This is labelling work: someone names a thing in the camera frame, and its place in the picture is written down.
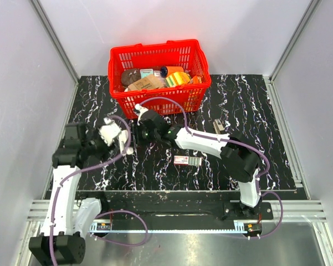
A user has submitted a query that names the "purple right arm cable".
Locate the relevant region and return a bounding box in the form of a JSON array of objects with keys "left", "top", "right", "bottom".
[{"left": 140, "top": 96, "right": 284, "bottom": 239}]

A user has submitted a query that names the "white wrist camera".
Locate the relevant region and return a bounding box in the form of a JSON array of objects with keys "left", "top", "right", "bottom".
[
  {"left": 134, "top": 104, "right": 148, "bottom": 117},
  {"left": 98, "top": 117, "right": 121, "bottom": 146}
]

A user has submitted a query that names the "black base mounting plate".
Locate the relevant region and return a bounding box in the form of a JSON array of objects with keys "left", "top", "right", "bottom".
[{"left": 76, "top": 191, "right": 274, "bottom": 231}]

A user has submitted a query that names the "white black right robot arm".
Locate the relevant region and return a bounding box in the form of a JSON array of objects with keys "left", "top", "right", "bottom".
[{"left": 134, "top": 106, "right": 261, "bottom": 219}]

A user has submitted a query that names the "red plastic basket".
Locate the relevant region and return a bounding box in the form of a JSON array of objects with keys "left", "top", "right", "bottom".
[{"left": 107, "top": 39, "right": 211, "bottom": 119}]

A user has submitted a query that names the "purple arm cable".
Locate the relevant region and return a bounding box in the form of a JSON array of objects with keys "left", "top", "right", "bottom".
[
  {"left": 140, "top": 96, "right": 284, "bottom": 239},
  {"left": 48, "top": 115, "right": 149, "bottom": 266}
]

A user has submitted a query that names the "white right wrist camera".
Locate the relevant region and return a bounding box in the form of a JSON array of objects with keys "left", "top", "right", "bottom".
[{"left": 134, "top": 104, "right": 148, "bottom": 117}]

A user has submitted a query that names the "brown cardboard box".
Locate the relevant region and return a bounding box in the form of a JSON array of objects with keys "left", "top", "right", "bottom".
[{"left": 124, "top": 75, "right": 165, "bottom": 92}]

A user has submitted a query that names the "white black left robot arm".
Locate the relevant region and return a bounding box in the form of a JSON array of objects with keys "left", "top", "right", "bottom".
[{"left": 29, "top": 122, "right": 121, "bottom": 265}]

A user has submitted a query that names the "yellow green sponge pack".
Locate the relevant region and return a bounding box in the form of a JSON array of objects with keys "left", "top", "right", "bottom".
[{"left": 165, "top": 71, "right": 191, "bottom": 88}]

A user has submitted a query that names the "red white staple box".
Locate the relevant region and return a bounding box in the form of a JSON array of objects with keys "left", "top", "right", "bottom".
[{"left": 173, "top": 156, "right": 202, "bottom": 166}]

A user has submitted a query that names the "orange cylindrical can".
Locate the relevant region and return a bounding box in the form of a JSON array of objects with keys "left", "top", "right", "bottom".
[{"left": 160, "top": 66, "right": 184, "bottom": 78}]

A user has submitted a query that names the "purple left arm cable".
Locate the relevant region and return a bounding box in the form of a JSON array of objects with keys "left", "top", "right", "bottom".
[{"left": 48, "top": 115, "right": 149, "bottom": 266}]

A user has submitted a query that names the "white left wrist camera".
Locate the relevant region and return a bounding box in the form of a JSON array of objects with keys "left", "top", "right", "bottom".
[{"left": 98, "top": 117, "right": 121, "bottom": 146}]

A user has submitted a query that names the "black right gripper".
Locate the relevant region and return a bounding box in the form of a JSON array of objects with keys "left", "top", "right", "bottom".
[{"left": 125, "top": 122, "right": 160, "bottom": 149}]

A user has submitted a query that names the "teal white small box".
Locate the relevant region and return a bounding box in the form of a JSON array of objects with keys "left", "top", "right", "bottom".
[{"left": 140, "top": 69, "right": 154, "bottom": 79}]

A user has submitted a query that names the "brown round cookie pack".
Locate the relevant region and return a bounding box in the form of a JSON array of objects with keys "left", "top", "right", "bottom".
[{"left": 121, "top": 68, "right": 141, "bottom": 87}]

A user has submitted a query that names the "orange snack packet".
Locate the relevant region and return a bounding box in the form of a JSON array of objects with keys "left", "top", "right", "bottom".
[{"left": 189, "top": 75, "right": 202, "bottom": 84}]

